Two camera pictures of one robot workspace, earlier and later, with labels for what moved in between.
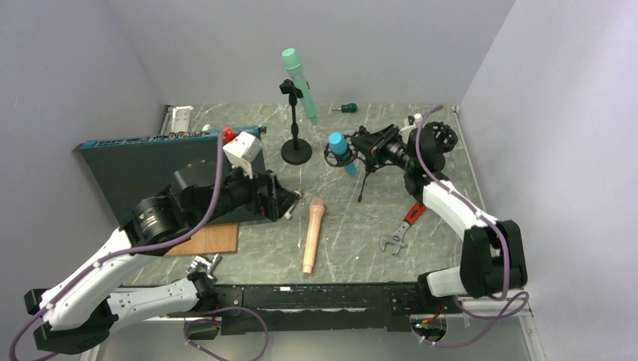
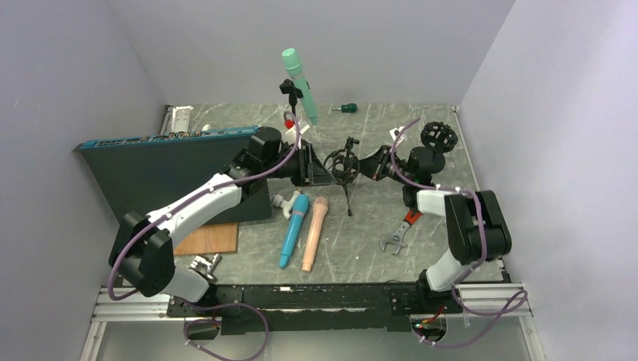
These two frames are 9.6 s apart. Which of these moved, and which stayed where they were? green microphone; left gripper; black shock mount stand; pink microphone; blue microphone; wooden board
Moved: left gripper; blue microphone
Stayed: wooden board; pink microphone; green microphone; black shock mount stand
